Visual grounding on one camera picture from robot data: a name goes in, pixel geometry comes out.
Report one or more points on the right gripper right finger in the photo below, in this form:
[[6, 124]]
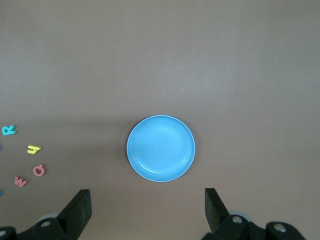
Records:
[[220, 222]]

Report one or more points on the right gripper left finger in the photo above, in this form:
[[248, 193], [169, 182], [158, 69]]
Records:
[[75, 215]]

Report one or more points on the red foam letter Q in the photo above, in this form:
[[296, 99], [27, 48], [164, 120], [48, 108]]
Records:
[[34, 171]]

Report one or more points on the yellow foam lowercase y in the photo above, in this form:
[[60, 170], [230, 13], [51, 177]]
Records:
[[35, 147]]

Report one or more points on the teal foam letter R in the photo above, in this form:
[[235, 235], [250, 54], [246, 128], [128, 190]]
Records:
[[9, 132]]

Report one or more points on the red foam lowercase w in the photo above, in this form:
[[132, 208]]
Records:
[[20, 182]]

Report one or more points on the blue plate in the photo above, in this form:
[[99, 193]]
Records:
[[161, 150]]

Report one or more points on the brown table cover sheet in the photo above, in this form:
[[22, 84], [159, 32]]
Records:
[[160, 62]]

